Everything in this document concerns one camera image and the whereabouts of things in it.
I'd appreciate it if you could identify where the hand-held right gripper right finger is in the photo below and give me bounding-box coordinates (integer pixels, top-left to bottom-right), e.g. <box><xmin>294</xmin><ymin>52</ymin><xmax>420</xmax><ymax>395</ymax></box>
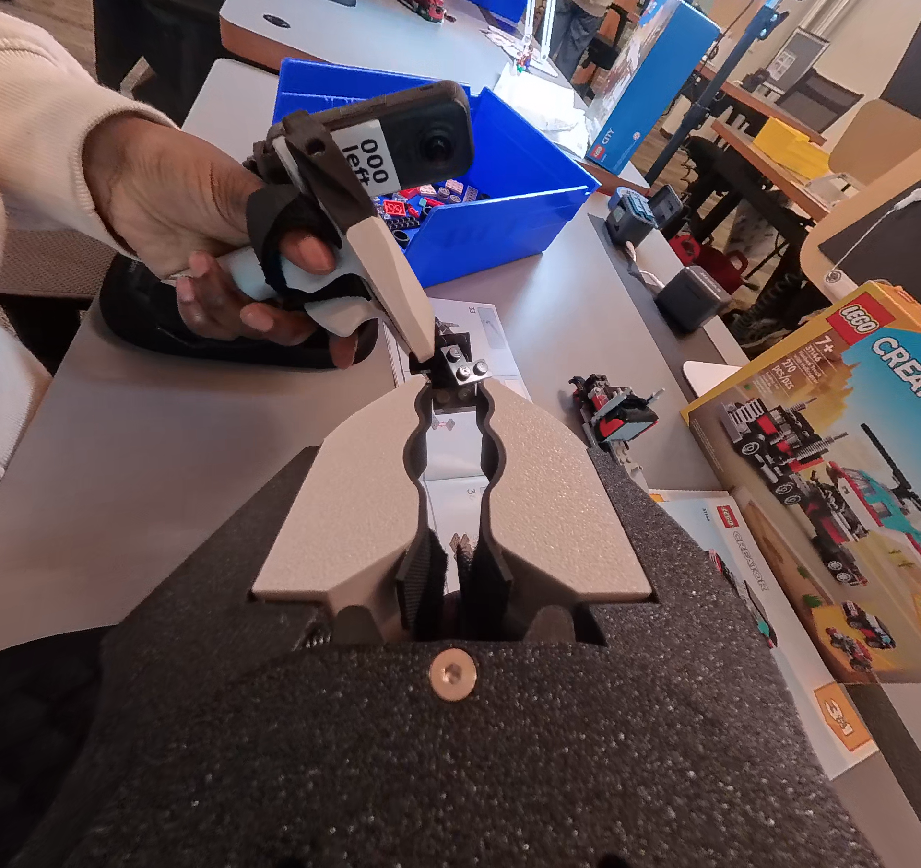
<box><xmin>479</xmin><ymin>381</ymin><xmax>656</xmax><ymax>633</ymax></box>

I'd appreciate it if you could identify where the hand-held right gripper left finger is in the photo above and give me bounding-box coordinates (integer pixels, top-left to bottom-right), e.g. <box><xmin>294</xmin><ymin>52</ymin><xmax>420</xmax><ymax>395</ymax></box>
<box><xmin>250</xmin><ymin>375</ymin><xmax>434</xmax><ymax>633</ymax></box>

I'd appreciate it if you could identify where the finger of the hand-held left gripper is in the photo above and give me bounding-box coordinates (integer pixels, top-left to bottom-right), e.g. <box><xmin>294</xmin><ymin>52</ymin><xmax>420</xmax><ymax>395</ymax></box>
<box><xmin>344</xmin><ymin>215</ymin><xmax>438</xmax><ymax>373</ymax></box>

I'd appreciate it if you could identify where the pile of lego bricks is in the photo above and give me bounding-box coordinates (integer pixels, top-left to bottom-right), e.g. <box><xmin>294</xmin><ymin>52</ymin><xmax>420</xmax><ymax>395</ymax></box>
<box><xmin>374</xmin><ymin>179</ymin><xmax>481</xmax><ymax>237</ymax></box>

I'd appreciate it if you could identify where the lego truck model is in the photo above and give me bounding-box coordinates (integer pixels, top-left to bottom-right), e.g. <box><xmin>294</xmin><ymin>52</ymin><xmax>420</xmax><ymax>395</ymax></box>
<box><xmin>567</xmin><ymin>373</ymin><xmax>668</xmax><ymax>460</ymax></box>

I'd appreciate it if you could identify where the person's left forearm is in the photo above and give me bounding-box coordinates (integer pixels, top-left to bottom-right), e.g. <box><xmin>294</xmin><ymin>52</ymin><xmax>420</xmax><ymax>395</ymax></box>
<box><xmin>0</xmin><ymin>11</ymin><xmax>182</xmax><ymax>259</ymax></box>

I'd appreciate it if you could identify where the open lego instruction booklet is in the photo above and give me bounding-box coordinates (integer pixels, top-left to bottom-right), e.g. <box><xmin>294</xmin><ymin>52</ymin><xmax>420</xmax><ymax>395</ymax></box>
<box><xmin>383</xmin><ymin>298</ymin><xmax>535</xmax><ymax>597</ymax></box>

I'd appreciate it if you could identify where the closed lego instruction booklet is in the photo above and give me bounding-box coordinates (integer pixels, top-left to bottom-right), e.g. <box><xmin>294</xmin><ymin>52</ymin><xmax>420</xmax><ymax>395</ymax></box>
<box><xmin>648</xmin><ymin>488</ymin><xmax>882</xmax><ymax>783</ymax></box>

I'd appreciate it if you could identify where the lego set cardboard box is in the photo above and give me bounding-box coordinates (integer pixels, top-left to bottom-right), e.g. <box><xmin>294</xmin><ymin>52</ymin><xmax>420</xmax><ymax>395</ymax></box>
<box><xmin>678</xmin><ymin>280</ymin><xmax>921</xmax><ymax>687</ymax></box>

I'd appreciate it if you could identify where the person's left hand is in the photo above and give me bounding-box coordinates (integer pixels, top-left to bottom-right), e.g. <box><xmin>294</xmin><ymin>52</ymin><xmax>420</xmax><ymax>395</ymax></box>
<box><xmin>81</xmin><ymin>118</ymin><xmax>361</xmax><ymax>370</ymax></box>

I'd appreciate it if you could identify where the white stand base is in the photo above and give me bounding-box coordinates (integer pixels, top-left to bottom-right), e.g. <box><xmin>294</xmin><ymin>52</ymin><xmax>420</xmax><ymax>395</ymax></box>
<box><xmin>681</xmin><ymin>360</ymin><xmax>744</xmax><ymax>403</ymax></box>

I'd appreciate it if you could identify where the blue carton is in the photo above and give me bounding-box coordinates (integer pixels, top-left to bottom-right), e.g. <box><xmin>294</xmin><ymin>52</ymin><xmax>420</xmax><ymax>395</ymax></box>
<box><xmin>585</xmin><ymin>0</ymin><xmax>723</xmax><ymax>178</ymax></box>

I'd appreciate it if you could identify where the grey battery charger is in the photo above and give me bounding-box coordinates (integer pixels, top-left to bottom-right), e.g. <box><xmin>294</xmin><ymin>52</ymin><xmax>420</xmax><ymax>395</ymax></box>
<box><xmin>606</xmin><ymin>185</ymin><xmax>686</xmax><ymax>250</ymax></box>

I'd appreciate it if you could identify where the black quilted case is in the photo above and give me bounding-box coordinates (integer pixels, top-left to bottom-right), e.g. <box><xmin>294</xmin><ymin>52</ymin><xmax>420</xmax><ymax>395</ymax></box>
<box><xmin>98</xmin><ymin>255</ymin><xmax>381</xmax><ymax>371</ymax></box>

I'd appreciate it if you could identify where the black cube charger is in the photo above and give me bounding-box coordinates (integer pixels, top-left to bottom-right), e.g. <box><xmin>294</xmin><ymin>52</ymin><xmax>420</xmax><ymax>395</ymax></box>
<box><xmin>653</xmin><ymin>265</ymin><xmax>735</xmax><ymax>334</ymax></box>

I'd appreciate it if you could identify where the black light stand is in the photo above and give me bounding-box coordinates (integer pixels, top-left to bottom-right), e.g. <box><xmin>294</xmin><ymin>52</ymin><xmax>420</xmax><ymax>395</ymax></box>
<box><xmin>642</xmin><ymin>0</ymin><xmax>830</xmax><ymax>187</ymax></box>

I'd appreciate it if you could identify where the black board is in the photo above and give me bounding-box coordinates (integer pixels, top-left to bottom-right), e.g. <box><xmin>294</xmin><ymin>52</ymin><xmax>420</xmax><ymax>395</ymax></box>
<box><xmin>819</xmin><ymin>195</ymin><xmax>921</xmax><ymax>288</ymax></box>

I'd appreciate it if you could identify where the plywood panel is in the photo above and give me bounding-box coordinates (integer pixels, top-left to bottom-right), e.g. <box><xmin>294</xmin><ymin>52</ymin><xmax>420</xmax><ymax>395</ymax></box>
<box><xmin>799</xmin><ymin>97</ymin><xmax>921</xmax><ymax>305</ymax></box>

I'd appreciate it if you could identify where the white cable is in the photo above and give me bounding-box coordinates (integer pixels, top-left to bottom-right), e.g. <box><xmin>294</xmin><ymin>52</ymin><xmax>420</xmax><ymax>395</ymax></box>
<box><xmin>622</xmin><ymin>242</ymin><xmax>666</xmax><ymax>295</ymax></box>

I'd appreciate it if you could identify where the white pin with wire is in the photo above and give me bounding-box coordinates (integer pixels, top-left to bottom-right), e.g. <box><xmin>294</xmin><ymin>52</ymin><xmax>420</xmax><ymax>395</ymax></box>
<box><xmin>824</xmin><ymin>188</ymin><xmax>921</xmax><ymax>286</ymax></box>

